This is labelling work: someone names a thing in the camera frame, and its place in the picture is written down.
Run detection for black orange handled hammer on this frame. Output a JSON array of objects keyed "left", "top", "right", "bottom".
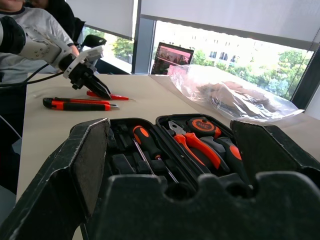
[{"left": 214, "top": 136, "right": 254, "bottom": 189}]

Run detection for person in black jacket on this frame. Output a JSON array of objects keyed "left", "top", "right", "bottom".
[{"left": 24, "top": 0, "right": 86, "bottom": 48}]

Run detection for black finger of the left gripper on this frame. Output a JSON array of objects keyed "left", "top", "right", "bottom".
[
  {"left": 86, "top": 79, "right": 112, "bottom": 101},
  {"left": 91, "top": 74, "right": 112, "bottom": 96}
]

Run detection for clear plastic bag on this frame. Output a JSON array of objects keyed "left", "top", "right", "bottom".
[{"left": 167, "top": 64, "right": 305, "bottom": 123}]

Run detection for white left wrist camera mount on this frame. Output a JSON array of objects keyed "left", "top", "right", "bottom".
[{"left": 62, "top": 45, "right": 105, "bottom": 79}]

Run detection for person in white shirt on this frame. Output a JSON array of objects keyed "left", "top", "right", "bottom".
[{"left": 0, "top": 0, "right": 81, "bottom": 194}]

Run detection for black orange handled screwdriver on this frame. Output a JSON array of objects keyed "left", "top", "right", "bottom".
[{"left": 132, "top": 124, "right": 180, "bottom": 185}]

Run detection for wide white roller blind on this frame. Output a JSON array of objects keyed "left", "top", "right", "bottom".
[{"left": 139, "top": 0, "right": 320, "bottom": 52}]

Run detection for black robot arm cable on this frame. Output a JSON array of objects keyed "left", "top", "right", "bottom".
[{"left": 0, "top": 63, "right": 65, "bottom": 88}]

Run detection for red tester pen screwdriver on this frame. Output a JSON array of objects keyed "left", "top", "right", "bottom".
[{"left": 86, "top": 90, "right": 136, "bottom": 102}]

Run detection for thin white cable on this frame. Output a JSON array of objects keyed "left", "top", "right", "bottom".
[{"left": 0, "top": 114, "right": 23, "bottom": 140}]

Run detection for orange handled pliers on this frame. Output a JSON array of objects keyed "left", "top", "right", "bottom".
[{"left": 167, "top": 120, "right": 231, "bottom": 174}]

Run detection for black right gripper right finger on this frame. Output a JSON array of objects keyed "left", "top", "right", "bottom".
[{"left": 229, "top": 119, "right": 320, "bottom": 191}]

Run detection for tablet with pink screen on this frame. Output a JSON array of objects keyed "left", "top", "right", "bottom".
[{"left": 150, "top": 41, "right": 195, "bottom": 76}]

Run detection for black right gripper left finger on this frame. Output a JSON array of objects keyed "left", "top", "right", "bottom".
[{"left": 0, "top": 117, "right": 111, "bottom": 240}]

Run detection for blind bead chain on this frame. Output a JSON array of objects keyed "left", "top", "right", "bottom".
[{"left": 290, "top": 31, "right": 319, "bottom": 101}]

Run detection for black plastic tool case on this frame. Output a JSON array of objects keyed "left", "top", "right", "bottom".
[{"left": 106, "top": 113, "right": 252, "bottom": 195}]

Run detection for grey window pillar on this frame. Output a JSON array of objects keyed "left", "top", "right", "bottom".
[{"left": 131, "top": 0, "right": 156, "bottom": 75}]

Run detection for black orange tape measure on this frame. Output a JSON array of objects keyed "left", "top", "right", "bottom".
[{"left": 186, "top": 116, "right": 223, "bottom": 140}]

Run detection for orange black utility knife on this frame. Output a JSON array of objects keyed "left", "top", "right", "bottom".
[{"left": 42, "top": 97, "right": 120, "bottom": 112}]

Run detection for narrow white roller blind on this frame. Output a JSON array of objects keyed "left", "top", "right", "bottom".
[{"left": 65, "top": 0, "right": 136, "bottom": 41}]

